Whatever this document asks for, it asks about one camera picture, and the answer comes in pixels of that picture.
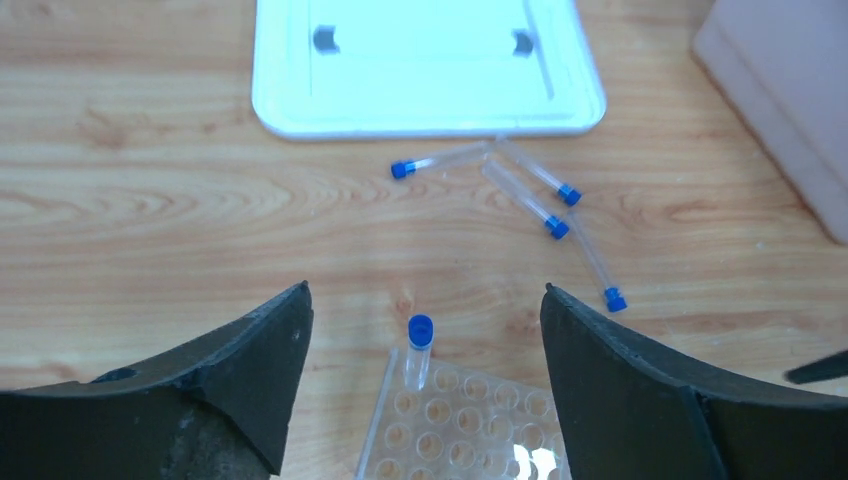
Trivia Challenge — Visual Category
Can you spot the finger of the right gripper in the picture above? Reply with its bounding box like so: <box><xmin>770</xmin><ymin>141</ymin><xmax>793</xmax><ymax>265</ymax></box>
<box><xmin>784</xmin><ymin>350</ymin><xmax>848</xmax><ymax>385</ymax></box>

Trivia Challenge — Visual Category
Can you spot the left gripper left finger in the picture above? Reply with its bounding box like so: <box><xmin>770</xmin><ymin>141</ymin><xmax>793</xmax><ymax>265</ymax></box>
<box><xmin>1</xmin><ymin>282</ymin><xmax>314</xmax><ymax>479</ymax></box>

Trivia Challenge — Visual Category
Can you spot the clear test tube rack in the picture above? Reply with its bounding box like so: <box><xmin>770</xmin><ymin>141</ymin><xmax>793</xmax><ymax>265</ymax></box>
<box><xmin>354</xmin><ymin>348</ymin><xmax>571</xmax><ymax>479</ymax></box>

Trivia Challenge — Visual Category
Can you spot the test tube blue cap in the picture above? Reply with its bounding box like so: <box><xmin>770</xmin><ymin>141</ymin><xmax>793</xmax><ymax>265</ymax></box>
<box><xmin>389</xmin><ymin>141</ymin><xmax>493</xmax><ymax>180</ymax></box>
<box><xmin>567</xmin><ymin>209</ymin><xmax>628</xmax><ymax>313</ymax></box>
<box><xmin>482</xmin><ymin>160</ymin><xmax>570</xmax><ymax>240</ymax></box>
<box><xmin>404</xmin><ymin>314</ymin><xmax>435</xmax><ymax>391</ymax></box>
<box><xmin>494</xmin><ymin>137</ymin><xmax>582</xmax><ymax>207</ymax></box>

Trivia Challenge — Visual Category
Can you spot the pink plastic bin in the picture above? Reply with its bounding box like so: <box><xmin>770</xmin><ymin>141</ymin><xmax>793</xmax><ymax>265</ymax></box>
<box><xmin>692</xmin><ymin>1</ymin><xmax>847</xmax><ymax>244</ymax></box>

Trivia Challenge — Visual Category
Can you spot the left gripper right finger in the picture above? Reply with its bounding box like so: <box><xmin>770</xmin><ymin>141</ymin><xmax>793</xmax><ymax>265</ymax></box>
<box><xmin>540</xmin><ymin>285</ymin><xmax>847</xmax><ymax>479</ymax></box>

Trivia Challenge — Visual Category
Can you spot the white plastic lid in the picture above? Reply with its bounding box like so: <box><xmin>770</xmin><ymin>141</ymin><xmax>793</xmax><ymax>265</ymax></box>
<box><xmin>252</xmin><ymin>1</ymin><xmax>607</xmax><ymax>140</ymax></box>

